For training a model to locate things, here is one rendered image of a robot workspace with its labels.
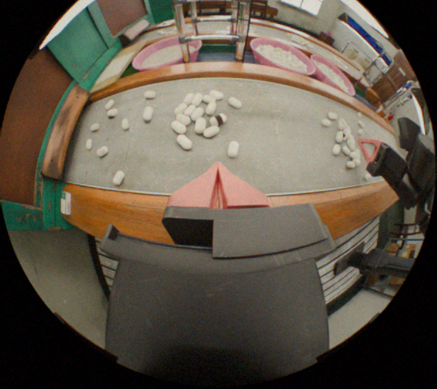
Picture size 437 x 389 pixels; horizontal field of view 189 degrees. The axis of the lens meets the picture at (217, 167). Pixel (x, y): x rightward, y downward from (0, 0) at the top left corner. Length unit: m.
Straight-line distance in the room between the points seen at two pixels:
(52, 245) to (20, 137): 1.07
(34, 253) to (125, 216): 1.23
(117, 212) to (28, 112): 0.42
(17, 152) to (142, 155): 0.41
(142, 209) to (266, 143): 0.27
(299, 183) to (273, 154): 0.08
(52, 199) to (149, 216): 0.38
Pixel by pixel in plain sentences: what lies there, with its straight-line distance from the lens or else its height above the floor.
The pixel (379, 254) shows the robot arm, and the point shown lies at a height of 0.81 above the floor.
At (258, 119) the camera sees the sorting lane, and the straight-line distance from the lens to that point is 0.30.
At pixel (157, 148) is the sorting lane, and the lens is 0.29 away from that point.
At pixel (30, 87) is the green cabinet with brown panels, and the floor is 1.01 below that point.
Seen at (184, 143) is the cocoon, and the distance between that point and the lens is 0.25.
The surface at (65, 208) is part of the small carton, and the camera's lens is 0.46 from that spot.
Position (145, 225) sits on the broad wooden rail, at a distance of 0.25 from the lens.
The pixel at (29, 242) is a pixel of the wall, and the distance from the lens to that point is 1.39.
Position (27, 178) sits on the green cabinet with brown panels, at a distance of 0.51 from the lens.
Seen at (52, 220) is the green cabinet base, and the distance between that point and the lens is 0.54.
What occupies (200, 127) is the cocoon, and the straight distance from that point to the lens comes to 0.26.
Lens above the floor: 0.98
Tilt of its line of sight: 76 degrees down
